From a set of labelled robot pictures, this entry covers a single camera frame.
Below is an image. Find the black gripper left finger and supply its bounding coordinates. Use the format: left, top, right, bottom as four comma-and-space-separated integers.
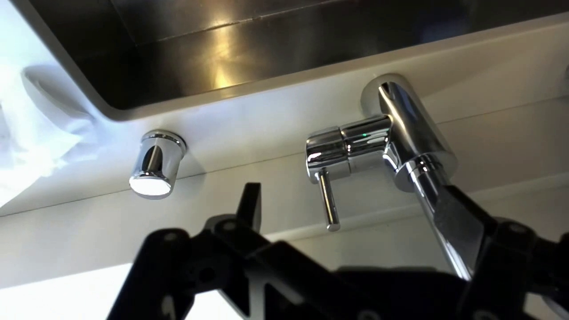
106, 183, 332, 320

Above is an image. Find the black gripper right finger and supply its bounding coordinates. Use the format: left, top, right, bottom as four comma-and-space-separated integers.
434, 185, 569, 320

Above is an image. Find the chrome kitchen tap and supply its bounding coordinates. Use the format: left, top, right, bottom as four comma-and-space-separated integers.
304, 73, 483, 281

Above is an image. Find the chrome round sink knob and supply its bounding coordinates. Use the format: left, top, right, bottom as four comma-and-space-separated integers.
128, 130, 186, 197

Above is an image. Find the stainless steel sink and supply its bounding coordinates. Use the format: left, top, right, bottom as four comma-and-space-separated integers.
5, 0, 569, 121

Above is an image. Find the white cloth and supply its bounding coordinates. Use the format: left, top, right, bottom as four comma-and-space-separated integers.
0, 0, 97, 206

